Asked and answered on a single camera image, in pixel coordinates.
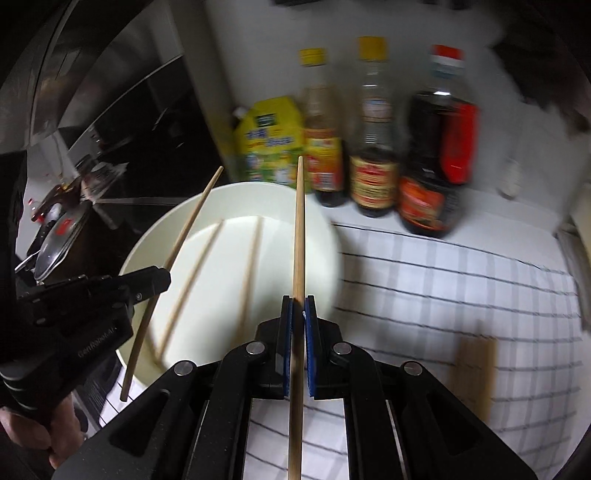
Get large red-capped soy sauce bottle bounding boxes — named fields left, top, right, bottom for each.
left=397, top=44, right=481, bottom=240

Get person's left hand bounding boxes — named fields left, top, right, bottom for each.
left=0, top=397, right=88, bottom=469

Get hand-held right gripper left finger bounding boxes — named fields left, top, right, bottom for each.
left=51, top=295, right=294, bottom=480

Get glass pot lid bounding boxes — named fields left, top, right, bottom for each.
left=32, top=203, right=90, bottom=283

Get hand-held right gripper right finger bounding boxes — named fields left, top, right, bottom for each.
left=304, top=295, right=539, bottom=480

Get white round plate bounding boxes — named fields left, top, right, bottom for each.
left=115, top=181, right=340, bottom=391

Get wooden chopstick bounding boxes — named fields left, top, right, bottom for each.
left=119, top=165, right=225, bottom=402
left=233, top=218, right=264, bottom=344
left=286, top=156, right=306, bottom=480
left=156, top=222, right=226, bottom=361

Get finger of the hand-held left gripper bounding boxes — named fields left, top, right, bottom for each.
left=18, top=267, right=171, bottom=324

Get group of wooden chopsticks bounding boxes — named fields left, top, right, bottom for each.
left=455, top=339, right=498, bottom=408

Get yellow-capped vinegar bottle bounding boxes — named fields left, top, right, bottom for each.
left=298, top=47, right=349, bottom=208

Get white black-checked cloth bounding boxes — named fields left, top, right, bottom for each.
left=99, top=222, right=585, bottom=480

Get stainless range hood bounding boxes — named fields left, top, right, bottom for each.
left=0, top=0, right=204, bottom=153

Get yellow detergent refill pouch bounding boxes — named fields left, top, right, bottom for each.
left=232, top=96, right=308, bottom=185

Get clear bottle of dark sauce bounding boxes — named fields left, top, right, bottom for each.
left=348, top=36, right=402, bottom=219

